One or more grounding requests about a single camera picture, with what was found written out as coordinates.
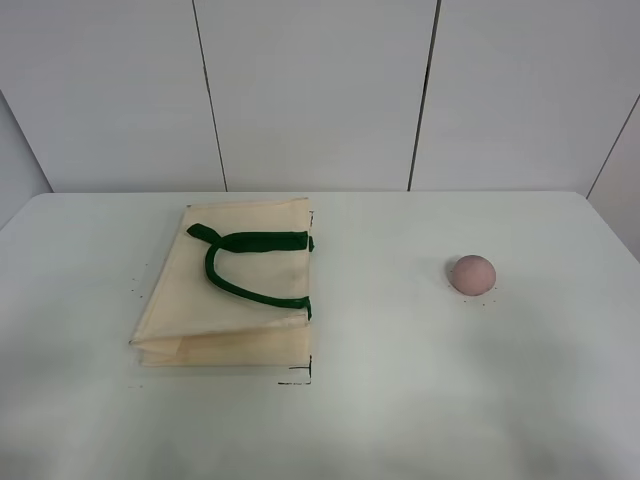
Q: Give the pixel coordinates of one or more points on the pink peach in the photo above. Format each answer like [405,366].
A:
[473,275]

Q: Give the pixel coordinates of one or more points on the cream linen bag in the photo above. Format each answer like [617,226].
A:
[234,289]

